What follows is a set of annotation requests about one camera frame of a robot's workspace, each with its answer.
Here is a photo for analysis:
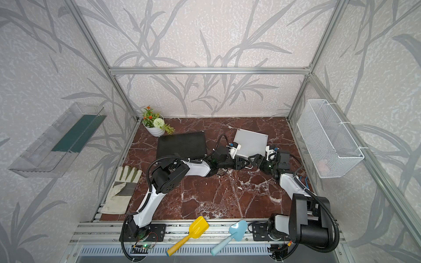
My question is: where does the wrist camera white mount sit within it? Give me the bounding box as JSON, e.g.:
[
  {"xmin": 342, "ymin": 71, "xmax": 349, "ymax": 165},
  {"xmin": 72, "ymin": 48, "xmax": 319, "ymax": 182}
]
[
  {"xmin": 229, "ymin": 142, "xmax": 241, "ymax": 159},
  {"xmin": 265, "ymin": 146, "xmax": 278, "ymax": 162}
]

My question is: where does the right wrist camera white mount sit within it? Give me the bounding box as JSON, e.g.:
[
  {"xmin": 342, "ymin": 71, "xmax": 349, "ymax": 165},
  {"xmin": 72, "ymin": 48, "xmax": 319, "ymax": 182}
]
[{"xmin": 265, "ymin": 146, "xmax": 278, "ymax": 162}]

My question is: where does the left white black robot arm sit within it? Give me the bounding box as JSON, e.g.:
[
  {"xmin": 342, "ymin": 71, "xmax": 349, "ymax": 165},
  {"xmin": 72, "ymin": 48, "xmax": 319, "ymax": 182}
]
[{"xmin": 119, "ymin": 154, "xmax": 251, "ymax": 243}]

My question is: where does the blue garden fork wooden handle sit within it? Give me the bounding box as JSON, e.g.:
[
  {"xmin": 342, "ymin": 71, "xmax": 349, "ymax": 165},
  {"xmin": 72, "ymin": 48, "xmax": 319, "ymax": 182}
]
[{"xmin": 304, "ymin": 177, "xmax": 309, "ymax": 189}]

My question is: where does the black poker set case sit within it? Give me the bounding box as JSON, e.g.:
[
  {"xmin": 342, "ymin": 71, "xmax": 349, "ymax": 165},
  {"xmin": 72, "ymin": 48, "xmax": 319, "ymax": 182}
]
[{"xmin": 156, "ymin": 131, "xmax": 207, "ymax": 160}]

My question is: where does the potted plant white pot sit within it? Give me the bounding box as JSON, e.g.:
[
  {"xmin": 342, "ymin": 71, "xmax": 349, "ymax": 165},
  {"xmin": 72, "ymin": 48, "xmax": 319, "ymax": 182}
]
[{"xmin": 142, "ymin": 106, "xmax": 175, "ymax": 138}]

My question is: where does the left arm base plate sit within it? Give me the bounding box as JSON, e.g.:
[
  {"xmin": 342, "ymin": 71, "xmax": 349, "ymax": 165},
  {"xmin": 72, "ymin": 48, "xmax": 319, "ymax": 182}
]
[{"xmin": 119, "ymin": 224, "xmax": 166, "ymax": 242}]

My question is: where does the silver poker set case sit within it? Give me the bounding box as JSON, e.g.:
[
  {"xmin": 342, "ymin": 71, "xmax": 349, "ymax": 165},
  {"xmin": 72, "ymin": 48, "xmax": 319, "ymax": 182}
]
[{"xmin": 234, "ymin": 129, "xmax": 269, "ymax": 159}]

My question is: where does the aluminium front rail frame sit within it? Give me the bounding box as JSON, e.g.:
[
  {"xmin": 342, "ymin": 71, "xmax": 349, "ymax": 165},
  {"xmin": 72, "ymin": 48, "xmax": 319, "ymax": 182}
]
[{"xmin": 67, "ymin": 218, "xmax": 346, "ymax": 245}]

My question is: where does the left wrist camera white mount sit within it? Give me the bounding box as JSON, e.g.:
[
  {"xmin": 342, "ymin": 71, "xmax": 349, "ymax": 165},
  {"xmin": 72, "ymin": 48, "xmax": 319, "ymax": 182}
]
[{"xmin": 229, "ymin": 142, "xmax": 241, "ymax": 159}]

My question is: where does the light blue toy trowel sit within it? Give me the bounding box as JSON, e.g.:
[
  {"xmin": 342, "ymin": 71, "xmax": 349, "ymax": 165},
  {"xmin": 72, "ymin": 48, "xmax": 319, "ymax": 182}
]
[{"xmin": 210, "ymin": 220, "xmax": 248, "ymax": 256}]

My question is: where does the yellow toy shovel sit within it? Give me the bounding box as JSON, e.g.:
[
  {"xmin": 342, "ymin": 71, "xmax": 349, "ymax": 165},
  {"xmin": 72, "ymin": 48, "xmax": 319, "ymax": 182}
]
[{"xmin": 166, "ymin": 216, "xmax": 209, "ymax": 256}]

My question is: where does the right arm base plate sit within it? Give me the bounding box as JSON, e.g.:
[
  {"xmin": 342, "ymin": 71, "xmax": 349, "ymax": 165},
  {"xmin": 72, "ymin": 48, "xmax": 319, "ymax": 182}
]
[{"xmin": 248, "ymin": 221, "xmax": 291, "ymax": 242}]

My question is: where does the clear plastic wall shelf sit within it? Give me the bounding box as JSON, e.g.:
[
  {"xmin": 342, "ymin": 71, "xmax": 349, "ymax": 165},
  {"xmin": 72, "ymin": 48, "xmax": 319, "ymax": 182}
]
[{"xmin": 8, "ymin": 103, "xmax": 107, "ymax": 178}]

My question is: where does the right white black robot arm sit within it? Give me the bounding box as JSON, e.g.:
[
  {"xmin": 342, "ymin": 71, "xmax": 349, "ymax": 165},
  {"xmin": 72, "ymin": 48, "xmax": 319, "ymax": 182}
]
[{"xmin": 248, "ymin": 151, "xmax": 340, "ymax": 253}]

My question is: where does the white wire mesh basket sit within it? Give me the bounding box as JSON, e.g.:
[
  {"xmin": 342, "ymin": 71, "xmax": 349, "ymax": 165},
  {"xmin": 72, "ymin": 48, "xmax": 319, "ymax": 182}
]
[{"xmin": 297, "ymin": 99, "xmax": 365, "ymax": 179}]

